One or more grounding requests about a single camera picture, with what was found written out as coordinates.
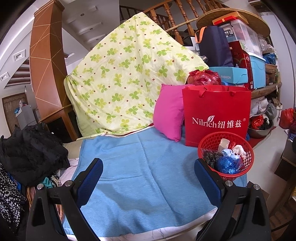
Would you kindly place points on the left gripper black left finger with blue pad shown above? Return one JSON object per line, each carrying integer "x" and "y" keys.
{"x": 44, "y": 222}

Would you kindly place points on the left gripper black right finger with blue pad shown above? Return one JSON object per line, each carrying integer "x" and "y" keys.
{"x": 241, "y": 211}

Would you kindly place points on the blue plastic bag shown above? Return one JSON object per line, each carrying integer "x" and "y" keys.
{"x": 228, "y": 165}

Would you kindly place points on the white tissue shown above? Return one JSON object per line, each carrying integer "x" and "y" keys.
{"x": 237, "y": 152}

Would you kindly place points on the black plastic trash bag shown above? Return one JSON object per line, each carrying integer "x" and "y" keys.
{"x": 211, "y": 158}

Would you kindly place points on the white medicine box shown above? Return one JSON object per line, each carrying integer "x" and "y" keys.
{"x": 224, "y": 143}

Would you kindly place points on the black white dotted garment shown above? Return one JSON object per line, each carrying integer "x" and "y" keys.
{"x": 11, "y": 201}

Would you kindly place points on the teal garment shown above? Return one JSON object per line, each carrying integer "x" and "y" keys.
{"x": 48, "y": 183}

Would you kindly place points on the pink bed sheet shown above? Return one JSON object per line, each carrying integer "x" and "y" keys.
{"x": 69, "y": 172}

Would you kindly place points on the black clothing pile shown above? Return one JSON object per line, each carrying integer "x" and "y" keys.
{"x": 33, "y": 153}

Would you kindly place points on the red plastic mesh basket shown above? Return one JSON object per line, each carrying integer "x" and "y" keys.
{"x": 211, "y": 142}

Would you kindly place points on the metal bowl with bags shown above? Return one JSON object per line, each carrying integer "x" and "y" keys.
{"x": 259, "y": 126}

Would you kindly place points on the red bag on floor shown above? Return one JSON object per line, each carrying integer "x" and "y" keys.
{"x": 286, "y": 118}

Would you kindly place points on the light blue fleece blanket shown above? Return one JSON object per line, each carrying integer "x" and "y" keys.
{"x": 148, "y": 189}

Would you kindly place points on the red Nilrich paper bag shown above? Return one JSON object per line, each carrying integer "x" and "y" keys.
{"x": 215, "y": 108}

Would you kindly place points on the magenta pillow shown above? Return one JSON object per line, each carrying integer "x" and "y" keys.
{"x": 169, "y": 111}

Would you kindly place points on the light blue cardboard box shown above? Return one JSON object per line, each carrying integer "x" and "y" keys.
{"x": 232, "y": 75}

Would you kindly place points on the clover print quilt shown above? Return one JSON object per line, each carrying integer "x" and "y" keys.
{"x": 115, "y": 87}

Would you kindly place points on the wooden cabinet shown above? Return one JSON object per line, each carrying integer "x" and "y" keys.
{"x": 48, "y": 69}

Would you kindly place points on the red plastic bag behind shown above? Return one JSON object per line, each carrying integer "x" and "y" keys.
{"x": 204, "y": 77}

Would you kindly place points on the blue plastic storage bin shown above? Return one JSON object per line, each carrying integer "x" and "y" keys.
{"x": 258, "y": 70}

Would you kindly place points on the dark red gift box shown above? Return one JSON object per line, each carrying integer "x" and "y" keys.
{"x": 242, "y": 59}

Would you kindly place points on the navy tote bag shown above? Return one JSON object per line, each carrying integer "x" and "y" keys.
{"x": 214, "y": 45}

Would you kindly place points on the clear plastic storage box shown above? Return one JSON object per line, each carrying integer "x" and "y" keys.
{"x": 237, "y": 30}

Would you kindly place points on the woven straw hat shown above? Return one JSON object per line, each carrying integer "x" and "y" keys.
{"x": 221, "y": 16}

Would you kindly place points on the wooden stair railing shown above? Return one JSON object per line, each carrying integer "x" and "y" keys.
{"x": 178, "y": 18}

